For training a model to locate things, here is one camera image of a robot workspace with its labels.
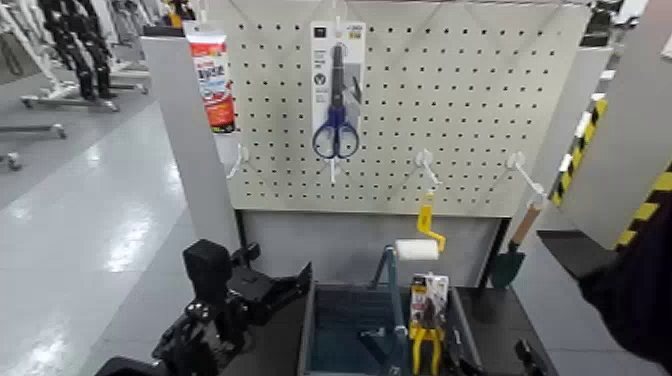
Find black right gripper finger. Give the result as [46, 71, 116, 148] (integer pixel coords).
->
[445, 330, 475, 376]
[513, 338, 548, 376]

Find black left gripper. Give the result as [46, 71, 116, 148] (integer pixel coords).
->
[227, 241, 314, 328]

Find yellow pliers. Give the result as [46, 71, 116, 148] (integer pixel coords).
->
[408, 272, 451, 376]

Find dark sleeved person forearm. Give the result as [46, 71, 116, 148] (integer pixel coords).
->
[577, 194, 672, 374]

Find grey panel below pegboard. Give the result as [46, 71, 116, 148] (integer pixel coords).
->
[241, 209, 501, 289]

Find tall grey side panel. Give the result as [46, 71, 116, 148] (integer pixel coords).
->
[140, 35, 248, 253]

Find red white sealant tube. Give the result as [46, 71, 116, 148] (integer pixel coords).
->
[182, 20, 237, 135]

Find blue scissors on card package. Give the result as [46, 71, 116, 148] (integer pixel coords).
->
[309, 20, 367, 161]

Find white perforated pegboard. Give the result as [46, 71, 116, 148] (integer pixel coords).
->
[207, 0, 592, 219]

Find large grey hazard edged panel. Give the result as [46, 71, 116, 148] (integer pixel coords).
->
[558, 0, 672, 251]

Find yellow black background object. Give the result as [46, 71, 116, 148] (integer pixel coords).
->
[161, 0, 197, 30]

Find grey wheeled base bar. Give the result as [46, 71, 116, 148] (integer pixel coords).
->
[0, 123, 68, 141]

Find black background robot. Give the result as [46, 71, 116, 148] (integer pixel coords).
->
[37, 0, 116, 102]

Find white background robot stand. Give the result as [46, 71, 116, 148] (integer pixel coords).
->
[0, 0, 121, 113]

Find blue grey crate with handle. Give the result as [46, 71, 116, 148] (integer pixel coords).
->
[296, 245, 482, 376]

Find black frame strut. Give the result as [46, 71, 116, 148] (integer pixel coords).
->
[476, 217, 513, 289]
[235, 209, 254, 253]

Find wooden handled dark trowel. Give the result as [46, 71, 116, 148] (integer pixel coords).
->
[488, 201, 545, 290]

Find yellow handled white paint roller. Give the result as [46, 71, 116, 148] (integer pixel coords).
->
[394, 191, 447, 262]

